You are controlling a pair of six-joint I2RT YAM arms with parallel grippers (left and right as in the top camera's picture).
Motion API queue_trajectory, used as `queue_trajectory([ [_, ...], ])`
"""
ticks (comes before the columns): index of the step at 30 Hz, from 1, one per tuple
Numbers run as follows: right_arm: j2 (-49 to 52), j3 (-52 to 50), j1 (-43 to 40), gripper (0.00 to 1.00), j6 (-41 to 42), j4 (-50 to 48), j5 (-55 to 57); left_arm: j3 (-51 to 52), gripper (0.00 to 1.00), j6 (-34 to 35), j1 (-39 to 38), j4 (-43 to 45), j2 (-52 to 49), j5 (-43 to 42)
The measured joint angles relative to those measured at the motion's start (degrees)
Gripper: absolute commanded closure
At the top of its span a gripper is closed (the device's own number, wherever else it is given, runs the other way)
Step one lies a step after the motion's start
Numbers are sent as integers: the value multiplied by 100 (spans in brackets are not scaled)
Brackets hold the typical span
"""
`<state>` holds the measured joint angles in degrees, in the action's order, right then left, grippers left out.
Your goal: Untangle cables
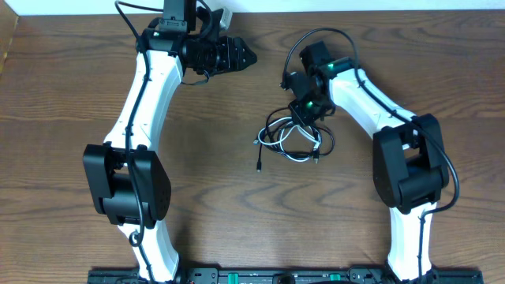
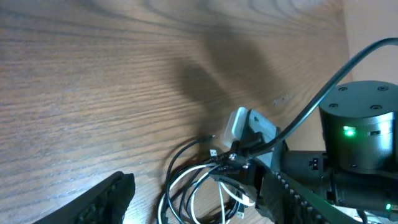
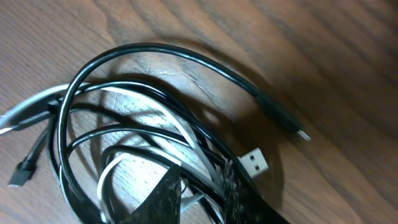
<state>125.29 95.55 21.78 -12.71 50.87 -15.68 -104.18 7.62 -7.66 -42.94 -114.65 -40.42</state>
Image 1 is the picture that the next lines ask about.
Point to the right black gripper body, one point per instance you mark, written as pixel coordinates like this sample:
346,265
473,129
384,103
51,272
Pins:
310,109

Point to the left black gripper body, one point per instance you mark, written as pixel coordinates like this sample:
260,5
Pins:
219,57

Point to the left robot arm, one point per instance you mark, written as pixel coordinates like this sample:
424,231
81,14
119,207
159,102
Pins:
126,178

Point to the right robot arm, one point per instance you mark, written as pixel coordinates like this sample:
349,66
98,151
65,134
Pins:
408,169

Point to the wooden panel at left edge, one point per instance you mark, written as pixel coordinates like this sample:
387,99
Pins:
8,24

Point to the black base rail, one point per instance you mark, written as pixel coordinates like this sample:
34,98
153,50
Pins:
371,275

